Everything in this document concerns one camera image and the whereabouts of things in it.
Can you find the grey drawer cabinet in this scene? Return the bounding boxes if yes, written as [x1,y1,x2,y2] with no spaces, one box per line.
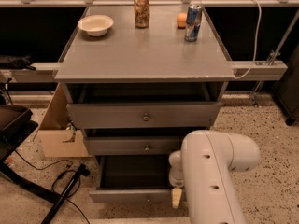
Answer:
[53,4,235,161]

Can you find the cardboard box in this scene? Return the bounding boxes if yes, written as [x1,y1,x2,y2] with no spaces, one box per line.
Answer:
[37,85,89,158]

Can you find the grey bottom drawer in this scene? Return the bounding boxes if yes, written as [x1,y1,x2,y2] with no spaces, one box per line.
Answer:
[90,154,172,203]

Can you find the metal railing beam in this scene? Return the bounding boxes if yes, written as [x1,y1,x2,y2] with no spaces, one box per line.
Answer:
[0,61,287,83]

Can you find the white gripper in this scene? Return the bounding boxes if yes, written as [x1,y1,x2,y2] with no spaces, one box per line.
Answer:
[168,150,184,209]

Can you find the dark cabinet at right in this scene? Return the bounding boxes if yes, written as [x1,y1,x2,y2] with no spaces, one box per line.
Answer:
[274,45,299,126]

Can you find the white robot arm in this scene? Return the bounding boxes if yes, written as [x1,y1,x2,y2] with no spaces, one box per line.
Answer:
[169,130,261,224]

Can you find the grey drawer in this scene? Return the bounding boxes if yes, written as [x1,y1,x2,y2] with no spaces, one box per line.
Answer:
[67,102,221,129]
[84,136,180,155]
[90,154,172,203]

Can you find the black stand leg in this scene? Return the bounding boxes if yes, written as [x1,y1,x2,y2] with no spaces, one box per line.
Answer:
[41,164,90,224]

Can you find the black floor cable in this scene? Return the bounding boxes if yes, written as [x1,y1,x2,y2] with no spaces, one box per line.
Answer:
[13,149,92,224]

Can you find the white cable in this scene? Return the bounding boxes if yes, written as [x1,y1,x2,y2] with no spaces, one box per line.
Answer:
[233,0,262,80]

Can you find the brown patterned can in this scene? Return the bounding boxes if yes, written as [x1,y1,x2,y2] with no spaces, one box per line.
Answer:
[134,0,150,28]

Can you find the grey middle drawer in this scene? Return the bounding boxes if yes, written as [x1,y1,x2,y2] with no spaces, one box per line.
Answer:
[84,136,180,155]

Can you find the black chair base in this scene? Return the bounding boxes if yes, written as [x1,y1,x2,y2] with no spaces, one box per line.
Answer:
[0,105,60,203]

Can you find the grey top drawer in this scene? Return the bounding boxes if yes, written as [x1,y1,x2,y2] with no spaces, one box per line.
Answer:
[67,102,221,129]

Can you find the blue energy drink can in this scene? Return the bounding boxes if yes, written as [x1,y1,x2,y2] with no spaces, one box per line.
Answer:
[185,4,203,42]

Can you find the white bowl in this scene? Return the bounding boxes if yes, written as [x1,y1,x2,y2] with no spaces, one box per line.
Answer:
[78,15,114,37]

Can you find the orange fruit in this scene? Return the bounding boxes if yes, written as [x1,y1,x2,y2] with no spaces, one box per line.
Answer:
[177,13,187,28]

